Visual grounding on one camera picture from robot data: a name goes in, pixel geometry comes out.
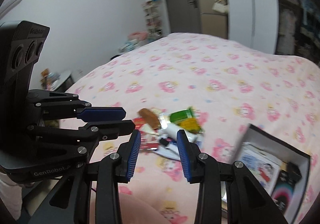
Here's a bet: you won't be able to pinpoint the person's left forearm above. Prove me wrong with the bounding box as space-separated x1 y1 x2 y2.
0 169 23 222

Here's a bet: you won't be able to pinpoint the brown snack cake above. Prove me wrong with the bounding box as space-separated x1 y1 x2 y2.
139 108 160 129

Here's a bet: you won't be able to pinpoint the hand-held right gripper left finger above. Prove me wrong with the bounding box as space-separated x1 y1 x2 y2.
27 129 142 224

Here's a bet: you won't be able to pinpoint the white paper roll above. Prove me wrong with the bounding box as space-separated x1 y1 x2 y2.
165 123 198 143

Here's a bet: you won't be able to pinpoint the white wardrobe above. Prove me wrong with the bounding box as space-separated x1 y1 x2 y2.
222 0 279 55

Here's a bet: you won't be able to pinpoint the pink plush toys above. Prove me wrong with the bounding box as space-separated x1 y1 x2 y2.
119 31 148 53

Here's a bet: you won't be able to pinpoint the green yellow snack packet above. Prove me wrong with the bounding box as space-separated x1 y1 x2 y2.
170 106 204 134

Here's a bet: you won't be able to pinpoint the small black box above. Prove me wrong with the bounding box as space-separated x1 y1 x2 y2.
281 161 302 182

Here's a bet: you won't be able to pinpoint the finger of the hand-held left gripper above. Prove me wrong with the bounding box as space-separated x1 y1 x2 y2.
26 119 135 164
26 89 127 122

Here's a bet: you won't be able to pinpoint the white shelf rack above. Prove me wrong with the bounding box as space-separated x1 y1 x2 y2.
142 1 164 39

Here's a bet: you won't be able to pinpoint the round grey side table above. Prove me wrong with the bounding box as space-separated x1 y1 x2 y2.
41 69 75 93

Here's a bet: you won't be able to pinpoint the dark glass wardrobe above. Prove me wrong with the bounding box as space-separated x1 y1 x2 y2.
274 0 320 64

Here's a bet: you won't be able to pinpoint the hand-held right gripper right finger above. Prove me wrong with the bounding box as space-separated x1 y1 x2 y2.
176 129 288 224

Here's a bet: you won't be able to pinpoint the pink printed blanket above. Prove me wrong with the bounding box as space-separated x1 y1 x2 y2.
57 32 320 224

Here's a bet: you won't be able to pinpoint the black cardboard box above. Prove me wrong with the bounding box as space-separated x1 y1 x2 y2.
232 124 313 224

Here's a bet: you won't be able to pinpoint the white handbag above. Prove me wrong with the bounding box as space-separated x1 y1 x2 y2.
212 0 228 13

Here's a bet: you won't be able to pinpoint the illustrated comic booklet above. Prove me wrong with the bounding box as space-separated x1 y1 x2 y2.
239 143 283 196

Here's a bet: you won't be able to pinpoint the white air conditioner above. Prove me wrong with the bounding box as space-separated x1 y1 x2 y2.
0 0 24 18

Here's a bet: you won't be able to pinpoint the blue white wipes packet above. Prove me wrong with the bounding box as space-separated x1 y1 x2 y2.
155 139 203 159

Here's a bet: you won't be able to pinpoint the black card with pink ring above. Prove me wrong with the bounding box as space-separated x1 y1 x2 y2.
271 170 300 214

